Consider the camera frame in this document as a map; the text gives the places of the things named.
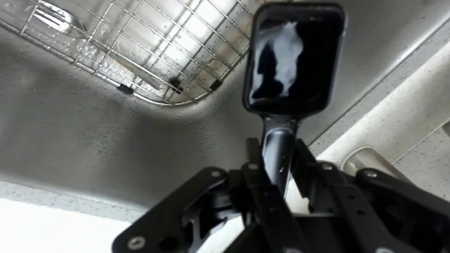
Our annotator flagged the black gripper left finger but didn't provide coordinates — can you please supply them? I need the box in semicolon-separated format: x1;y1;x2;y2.
111;138;313;253

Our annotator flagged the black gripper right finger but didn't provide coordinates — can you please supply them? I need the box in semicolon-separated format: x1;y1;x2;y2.
291;138;450;253

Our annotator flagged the black spatula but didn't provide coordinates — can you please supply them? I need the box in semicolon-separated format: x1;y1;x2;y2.
241;2;348;194

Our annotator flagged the chrome spring kitchen faucet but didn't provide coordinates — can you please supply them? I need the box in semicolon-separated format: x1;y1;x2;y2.
341;145;405;183

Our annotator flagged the stainless steel sink basin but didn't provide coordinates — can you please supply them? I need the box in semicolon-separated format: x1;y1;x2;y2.
0;0;450;223

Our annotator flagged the metal spoon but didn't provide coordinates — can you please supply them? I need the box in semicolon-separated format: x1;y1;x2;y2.
31;5;162;93

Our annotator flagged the metal wire sink grid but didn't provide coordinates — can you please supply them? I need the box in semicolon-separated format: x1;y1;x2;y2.
0;0;265;109

